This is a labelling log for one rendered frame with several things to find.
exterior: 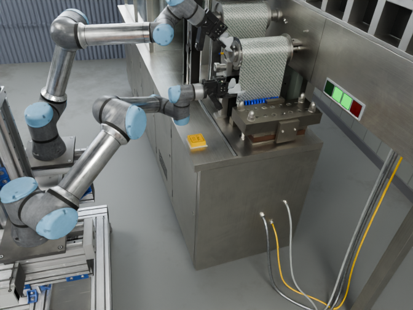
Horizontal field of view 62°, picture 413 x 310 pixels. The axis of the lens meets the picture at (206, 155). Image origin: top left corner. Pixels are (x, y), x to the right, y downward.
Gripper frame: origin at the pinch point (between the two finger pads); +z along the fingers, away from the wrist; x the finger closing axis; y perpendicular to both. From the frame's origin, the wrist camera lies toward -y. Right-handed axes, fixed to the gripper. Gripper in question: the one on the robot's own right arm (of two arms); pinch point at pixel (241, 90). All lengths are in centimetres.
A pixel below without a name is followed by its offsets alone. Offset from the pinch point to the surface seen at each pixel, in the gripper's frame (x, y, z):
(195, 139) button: -10.7, -16.5, -26.1
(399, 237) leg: -73, -38, 47
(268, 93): -0.3, -3.5, 14.8
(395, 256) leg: -76, -48, 47
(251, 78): -0.3, 5.9, 4.1
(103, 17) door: 316, -57, -40
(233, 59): 2.6, 14.9, -4.5
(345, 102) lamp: -35.9, 9.1, 30.0
